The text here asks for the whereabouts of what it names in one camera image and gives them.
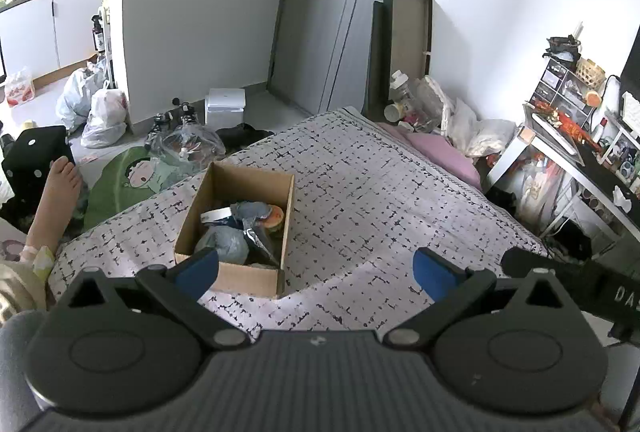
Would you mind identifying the blue planet tissue pack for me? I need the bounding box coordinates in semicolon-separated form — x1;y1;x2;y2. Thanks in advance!
201;201;280;268

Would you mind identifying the light blue fluffy cloth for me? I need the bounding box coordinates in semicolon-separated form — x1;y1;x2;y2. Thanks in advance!
194;225;250;265

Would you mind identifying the brown cardboard box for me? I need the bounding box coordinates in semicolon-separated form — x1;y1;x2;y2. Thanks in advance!
174;163;295;299

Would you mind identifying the orange plush ball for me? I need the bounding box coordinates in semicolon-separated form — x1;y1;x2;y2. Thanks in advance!
262;204;285;233

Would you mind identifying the green cartoon cushion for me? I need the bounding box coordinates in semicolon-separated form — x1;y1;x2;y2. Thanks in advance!
82;146;198;231

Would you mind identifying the black patterned white bedspread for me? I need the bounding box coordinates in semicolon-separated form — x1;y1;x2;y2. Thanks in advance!
46;105;551;343

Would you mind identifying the pink pillow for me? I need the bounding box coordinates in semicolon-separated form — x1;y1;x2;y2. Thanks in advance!
378;123;482;190

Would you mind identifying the clear plastic bag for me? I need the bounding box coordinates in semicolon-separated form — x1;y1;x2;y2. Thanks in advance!
150;123;227;174

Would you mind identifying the person's bare foot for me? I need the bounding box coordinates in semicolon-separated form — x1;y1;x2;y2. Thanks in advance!
21;157;82;262

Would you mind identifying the white crumpled bags pile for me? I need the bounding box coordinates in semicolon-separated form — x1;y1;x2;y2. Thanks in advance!
411;75;516;159

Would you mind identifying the white desk shelf unit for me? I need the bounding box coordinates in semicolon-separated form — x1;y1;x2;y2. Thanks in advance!
484;58;639;238

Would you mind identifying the white plastic bag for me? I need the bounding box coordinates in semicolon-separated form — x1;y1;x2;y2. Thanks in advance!
80;88;127;149

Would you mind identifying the paper cup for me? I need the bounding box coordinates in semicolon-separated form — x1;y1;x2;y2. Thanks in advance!
383;102;405;123

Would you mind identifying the white small appliance box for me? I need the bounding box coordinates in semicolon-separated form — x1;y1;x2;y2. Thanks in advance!
204;88;246;131

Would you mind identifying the clear plastic bottle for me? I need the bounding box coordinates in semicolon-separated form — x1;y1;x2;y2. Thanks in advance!
390;70;432;133

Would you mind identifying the grey plastic bag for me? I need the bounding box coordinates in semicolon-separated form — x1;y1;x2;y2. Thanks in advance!
55;58;106;134

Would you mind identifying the dark folded table board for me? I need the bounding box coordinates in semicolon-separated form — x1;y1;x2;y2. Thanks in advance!
362;0;433;122

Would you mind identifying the grey door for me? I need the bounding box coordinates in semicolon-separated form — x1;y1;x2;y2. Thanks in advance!
267;0;382;114

